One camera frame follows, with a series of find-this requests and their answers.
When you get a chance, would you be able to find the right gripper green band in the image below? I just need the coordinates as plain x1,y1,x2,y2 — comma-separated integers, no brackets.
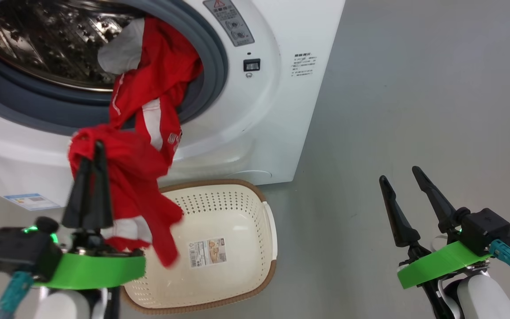
379,166,493,290

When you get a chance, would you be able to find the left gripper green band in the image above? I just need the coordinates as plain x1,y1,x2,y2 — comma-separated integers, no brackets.
34,141,147,290

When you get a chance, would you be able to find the red garment with white stripes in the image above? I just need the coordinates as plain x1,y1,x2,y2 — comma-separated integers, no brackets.
68,17,203,268

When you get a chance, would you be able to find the paper label in basket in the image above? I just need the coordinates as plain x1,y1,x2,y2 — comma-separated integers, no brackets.
188,238,228,268

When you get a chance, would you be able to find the cream perforated laundry basket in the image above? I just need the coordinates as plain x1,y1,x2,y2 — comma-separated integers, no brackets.
120,179,278,315

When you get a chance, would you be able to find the white front-load washing machine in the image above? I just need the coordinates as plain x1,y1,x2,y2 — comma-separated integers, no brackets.
0,0,346,210

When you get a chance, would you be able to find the blue energy label sticker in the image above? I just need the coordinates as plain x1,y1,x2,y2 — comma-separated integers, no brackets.
4,193,61,211

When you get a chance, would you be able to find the grey warning sticker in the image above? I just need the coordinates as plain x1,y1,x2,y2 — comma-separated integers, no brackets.
203,0,255,47

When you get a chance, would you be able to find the teal left camera connector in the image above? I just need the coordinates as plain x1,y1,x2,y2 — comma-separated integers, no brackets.
0,271,34,319

